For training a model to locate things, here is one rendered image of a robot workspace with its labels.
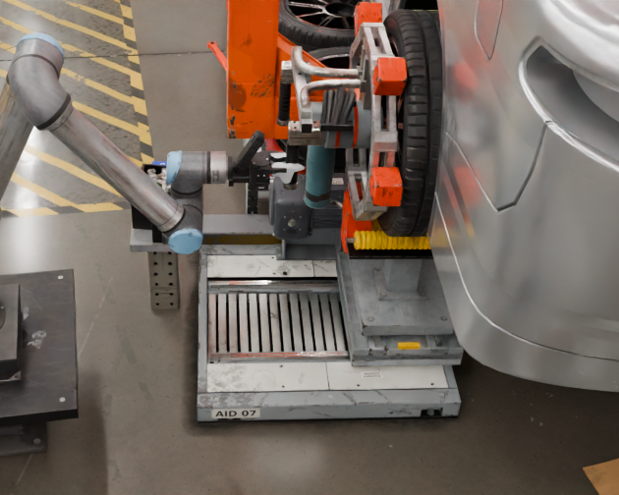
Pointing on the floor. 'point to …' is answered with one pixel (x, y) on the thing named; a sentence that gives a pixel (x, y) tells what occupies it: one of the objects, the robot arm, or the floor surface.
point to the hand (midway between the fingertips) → (299, 161)
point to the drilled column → (163, 280)
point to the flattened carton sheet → (616, 475)
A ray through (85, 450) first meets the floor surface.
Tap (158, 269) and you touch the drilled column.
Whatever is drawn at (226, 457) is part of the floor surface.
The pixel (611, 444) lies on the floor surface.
